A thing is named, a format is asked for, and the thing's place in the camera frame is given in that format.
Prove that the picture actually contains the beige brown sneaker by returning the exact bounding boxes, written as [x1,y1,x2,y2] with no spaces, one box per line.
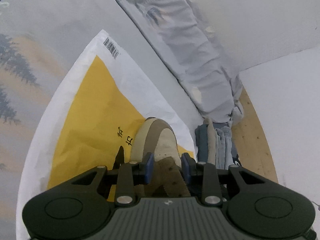
[130,117,191,198]

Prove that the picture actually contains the folded beige garment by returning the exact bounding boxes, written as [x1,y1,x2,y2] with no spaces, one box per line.
[203,117,217,165]

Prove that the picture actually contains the folded light blue jeans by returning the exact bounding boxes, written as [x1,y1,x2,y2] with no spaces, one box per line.
[215,126,241,170]

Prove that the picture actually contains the white yellow plastic mailer bag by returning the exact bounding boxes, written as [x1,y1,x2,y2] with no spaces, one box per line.
[16,30,195,239]

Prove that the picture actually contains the crumpled blue duvet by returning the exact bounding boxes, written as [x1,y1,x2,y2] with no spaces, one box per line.
[116,0,244,125]

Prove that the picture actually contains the blue printed bed sheet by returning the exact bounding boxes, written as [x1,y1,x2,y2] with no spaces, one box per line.
[1,0,201,239]

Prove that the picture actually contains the wooden bed frame board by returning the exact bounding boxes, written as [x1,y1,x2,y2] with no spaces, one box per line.
[232,90,278,183]

